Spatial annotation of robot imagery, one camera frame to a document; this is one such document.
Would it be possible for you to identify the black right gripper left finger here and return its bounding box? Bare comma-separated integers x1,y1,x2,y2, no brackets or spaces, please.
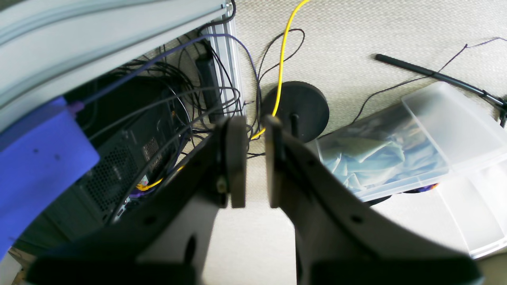
28,116,248,285

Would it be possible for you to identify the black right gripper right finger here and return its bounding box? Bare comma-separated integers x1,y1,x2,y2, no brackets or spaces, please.
265,116,484,285

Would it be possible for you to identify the black computer tower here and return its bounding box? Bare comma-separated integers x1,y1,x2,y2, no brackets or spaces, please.
14,75,189,256

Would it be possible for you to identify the black round stand base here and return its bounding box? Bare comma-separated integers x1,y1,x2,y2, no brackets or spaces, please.
276,81,330,144

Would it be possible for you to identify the blue box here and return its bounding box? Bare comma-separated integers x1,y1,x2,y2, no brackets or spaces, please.
0,97,99,257

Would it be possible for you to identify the clear plastic storage bin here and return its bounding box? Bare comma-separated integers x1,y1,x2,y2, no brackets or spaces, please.
307,82,507,258

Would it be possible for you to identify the black power strip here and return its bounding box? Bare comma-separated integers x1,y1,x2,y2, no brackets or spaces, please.
195,55,223,124

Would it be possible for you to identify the black rod on floor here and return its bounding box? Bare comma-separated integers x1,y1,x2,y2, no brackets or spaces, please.
374,54,506,112

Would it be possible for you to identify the aluminium frame rail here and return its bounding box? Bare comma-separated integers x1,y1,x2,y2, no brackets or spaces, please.
0,0,231,131

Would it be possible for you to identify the yellow cable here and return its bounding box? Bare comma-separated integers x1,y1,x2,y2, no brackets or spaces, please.
137,0,310,191

